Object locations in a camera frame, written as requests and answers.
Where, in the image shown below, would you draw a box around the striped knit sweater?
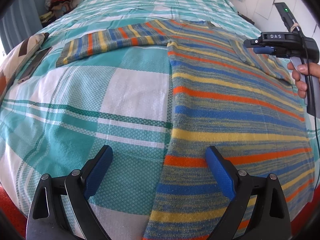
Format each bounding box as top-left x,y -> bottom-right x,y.
56,20 -> 315,239

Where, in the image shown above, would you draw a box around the pile of colourful clothes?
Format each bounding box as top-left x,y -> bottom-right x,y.
39,0 -> 76,27

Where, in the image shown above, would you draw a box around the person's right hand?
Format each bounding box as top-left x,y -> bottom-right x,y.
287,61 -> 320,99

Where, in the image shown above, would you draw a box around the red bed base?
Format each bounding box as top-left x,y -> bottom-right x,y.
0,185 -> 27,238

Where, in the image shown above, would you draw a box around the white wardrobe doors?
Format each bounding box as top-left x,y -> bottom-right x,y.
230,0 -> 319,43

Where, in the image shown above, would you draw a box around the teal plaid bedspread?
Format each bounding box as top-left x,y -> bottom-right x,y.
1,0 -> 319,239

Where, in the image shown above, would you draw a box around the brown patterned cushion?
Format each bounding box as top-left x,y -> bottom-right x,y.
0,33 -> 49,102

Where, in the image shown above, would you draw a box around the blue grey curtain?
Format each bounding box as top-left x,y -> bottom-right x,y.
1,0 -> 47,53

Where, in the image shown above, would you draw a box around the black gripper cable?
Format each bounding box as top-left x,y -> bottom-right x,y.
297,24 -> 320,170

